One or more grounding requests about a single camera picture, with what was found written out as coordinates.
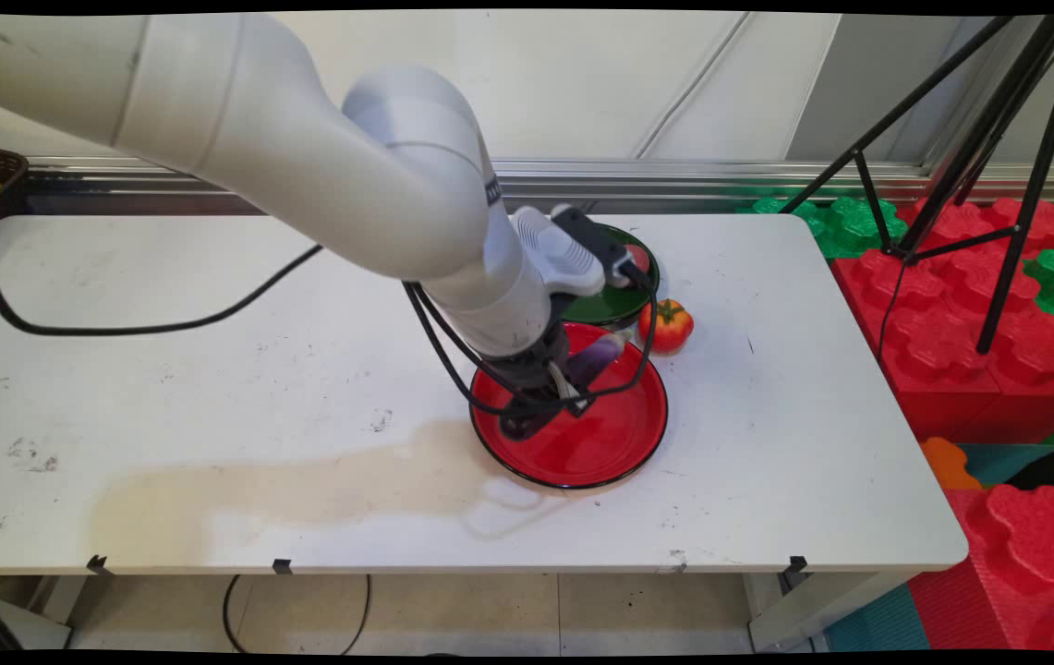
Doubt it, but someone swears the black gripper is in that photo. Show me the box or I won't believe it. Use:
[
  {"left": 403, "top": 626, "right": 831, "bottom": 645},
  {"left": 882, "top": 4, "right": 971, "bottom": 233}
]
[{"left": 488, "top": 320, "right": 598, "bottom": 442}]

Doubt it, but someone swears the grey table leg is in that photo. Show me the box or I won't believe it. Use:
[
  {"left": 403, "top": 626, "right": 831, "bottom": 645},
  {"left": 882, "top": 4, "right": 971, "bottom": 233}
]
[{"left": 746, "top": 570, "right": 917, "bottom": 653}]

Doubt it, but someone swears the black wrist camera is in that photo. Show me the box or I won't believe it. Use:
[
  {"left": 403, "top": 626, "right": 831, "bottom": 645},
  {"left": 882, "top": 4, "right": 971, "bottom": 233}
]
[{"left": 551, "top": 204, "right": 654, "bottom": 289}]

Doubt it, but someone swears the large red foam block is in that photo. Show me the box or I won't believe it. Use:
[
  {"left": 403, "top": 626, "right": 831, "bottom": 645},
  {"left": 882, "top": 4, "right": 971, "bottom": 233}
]
[{"left": 831, "top": 197, "right": 1054, "bottom": 445}]

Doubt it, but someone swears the red plate with black rim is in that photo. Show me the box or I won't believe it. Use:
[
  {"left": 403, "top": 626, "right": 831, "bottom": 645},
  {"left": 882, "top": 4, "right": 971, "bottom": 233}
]
[{"left": 468, "top": 320, "right": 671, "bottom": 490}]

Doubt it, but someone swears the red toy tomato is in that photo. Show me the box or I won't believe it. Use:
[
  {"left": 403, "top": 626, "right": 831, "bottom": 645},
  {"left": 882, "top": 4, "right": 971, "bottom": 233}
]
[{"left": 637, "top": 298, "right": 696, "bottom": 355}]

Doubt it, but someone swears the dark green plate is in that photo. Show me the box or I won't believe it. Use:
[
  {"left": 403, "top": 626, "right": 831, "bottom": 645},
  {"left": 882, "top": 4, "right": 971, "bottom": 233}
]
[{"left": 557, "top": 222, "right": 662, "bottom": 330}]

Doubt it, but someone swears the aluminium wall rail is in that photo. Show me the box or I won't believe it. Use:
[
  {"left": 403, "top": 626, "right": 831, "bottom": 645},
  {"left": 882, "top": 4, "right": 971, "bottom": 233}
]
[{"left": 26, "top": 155, "right": 1054, "bottom": 206}]

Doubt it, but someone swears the teal foam mat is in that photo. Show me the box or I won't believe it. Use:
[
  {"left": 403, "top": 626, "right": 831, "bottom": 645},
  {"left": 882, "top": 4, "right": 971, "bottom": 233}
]
[{"left": 822, "top": 582, "right": 932, "bottom": 653}]

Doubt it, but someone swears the orange foam piece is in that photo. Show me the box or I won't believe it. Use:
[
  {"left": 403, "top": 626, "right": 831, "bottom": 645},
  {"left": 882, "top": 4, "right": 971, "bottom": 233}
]
[{"left": 918, "top": 436, "right": 986, "bottom": 491}]

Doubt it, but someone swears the purple toy eggplant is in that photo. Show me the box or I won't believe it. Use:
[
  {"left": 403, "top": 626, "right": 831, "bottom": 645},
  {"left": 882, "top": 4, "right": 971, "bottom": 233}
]
[{"left": 567, "top": 331, "right": 627, "bottom": 387}]

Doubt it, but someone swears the black tripod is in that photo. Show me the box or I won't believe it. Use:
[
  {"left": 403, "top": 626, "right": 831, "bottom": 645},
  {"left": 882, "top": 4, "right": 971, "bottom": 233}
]
[{"left": 778, "top": 14, "right": 1054, "bottom": 357}]

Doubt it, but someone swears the black floor cable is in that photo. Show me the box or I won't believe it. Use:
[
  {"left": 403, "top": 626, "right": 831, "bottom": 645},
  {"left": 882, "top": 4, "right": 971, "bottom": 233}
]
[{"left": 221, "top": 574, "right": 372, "bottom": 656}]

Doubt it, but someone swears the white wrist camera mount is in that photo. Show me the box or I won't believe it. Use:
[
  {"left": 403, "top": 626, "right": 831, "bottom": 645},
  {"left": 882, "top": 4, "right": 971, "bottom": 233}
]
[{"left": 509, "top": 205, "right": 607, "bottom": 298}]

